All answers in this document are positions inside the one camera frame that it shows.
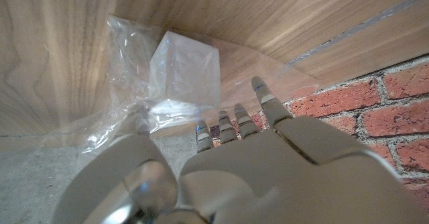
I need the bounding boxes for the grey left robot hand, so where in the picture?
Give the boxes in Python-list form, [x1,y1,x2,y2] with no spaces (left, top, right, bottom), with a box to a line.
[52,76,429,224]

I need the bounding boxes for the small white block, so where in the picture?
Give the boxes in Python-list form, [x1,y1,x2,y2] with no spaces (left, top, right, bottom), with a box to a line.
[148,30,221,107]

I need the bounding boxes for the clear cellophane sheet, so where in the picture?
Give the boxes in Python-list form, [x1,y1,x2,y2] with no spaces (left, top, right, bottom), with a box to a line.
[40,14,321,161]

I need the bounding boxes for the red brick print backdrop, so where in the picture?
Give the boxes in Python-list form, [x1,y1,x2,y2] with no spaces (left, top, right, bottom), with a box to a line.
[209,56,429,215]

